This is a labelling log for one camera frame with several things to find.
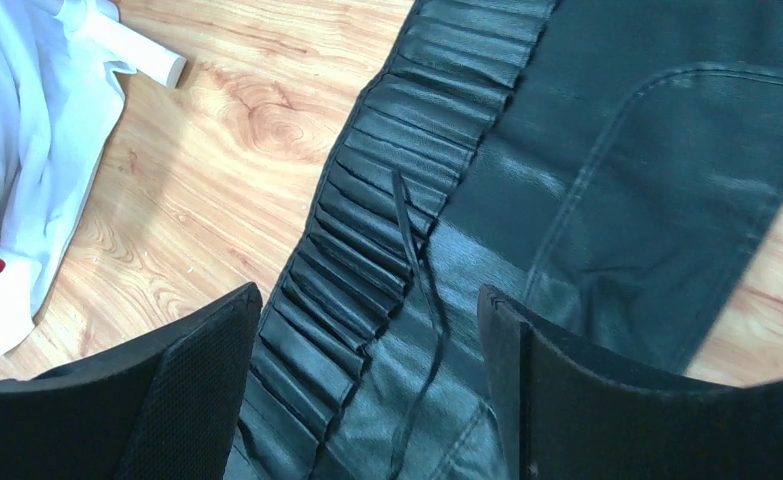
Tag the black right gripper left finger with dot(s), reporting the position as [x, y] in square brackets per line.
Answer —
[163, 405]

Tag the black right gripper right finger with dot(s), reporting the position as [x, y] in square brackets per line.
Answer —
[567, 408]

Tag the black leather brush roll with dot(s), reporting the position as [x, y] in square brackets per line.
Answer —
[612, 166]

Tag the white garment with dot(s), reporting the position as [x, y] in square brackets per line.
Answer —
[60, 98]

